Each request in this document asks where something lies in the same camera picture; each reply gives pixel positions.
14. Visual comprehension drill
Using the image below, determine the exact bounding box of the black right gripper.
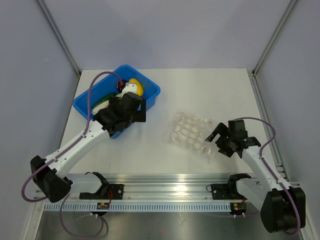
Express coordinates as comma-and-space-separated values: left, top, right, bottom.
205, 122, 235, 157

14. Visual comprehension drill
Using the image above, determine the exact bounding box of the clear zip top bag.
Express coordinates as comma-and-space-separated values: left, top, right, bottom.
168, 111, 217, 160

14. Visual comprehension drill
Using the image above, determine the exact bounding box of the yellow mango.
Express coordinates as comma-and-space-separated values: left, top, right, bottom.
129, 78, 144, 97

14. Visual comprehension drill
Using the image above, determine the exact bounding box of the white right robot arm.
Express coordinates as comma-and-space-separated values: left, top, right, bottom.
206, 118, 306, 235

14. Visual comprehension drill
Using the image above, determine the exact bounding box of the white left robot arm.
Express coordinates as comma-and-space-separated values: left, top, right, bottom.
30, 92, 147, 203

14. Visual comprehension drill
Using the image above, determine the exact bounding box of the dark red onion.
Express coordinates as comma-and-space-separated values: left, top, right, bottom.
116, 79, 128, 93

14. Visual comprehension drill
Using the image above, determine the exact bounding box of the white green leek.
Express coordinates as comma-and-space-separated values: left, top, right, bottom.
92, 93, 122, 115

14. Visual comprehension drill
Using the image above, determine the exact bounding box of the green cucumber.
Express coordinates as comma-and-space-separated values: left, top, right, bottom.
92, 92, 116, 109

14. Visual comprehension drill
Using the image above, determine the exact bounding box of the blue plastic bin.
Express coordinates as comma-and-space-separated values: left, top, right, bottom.
72, 64, 161, 139

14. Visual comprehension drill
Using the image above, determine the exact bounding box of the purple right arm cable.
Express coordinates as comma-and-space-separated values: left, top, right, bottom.
199, 117, 302, 236

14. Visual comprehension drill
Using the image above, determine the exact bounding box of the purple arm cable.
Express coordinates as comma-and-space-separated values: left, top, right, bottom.
21, 71, 124, 238
199, 117, 302, 236

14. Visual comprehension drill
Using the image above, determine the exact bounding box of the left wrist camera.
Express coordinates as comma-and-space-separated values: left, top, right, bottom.
121, 82, 138, 96

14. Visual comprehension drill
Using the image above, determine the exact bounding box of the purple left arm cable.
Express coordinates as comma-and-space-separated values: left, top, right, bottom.
21, 71, 124, 238

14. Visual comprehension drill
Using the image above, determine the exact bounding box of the aluminium mounting rail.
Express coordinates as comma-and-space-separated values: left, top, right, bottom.
33, 173, 301, 203

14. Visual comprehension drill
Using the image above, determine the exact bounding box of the white slotted cable duct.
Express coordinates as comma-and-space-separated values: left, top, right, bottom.
44, 201, 231, 213

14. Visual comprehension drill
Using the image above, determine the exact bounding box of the left aluminium frame post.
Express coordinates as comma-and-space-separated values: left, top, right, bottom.
35, 0, 82, 78

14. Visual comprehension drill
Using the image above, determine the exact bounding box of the aluminium frame post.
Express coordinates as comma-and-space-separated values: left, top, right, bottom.
35, 0, 82, 78
252, 0, 300, 77

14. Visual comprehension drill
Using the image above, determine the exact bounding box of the right aluminium frame post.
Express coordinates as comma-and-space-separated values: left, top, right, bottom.
252, 0, 300, 77

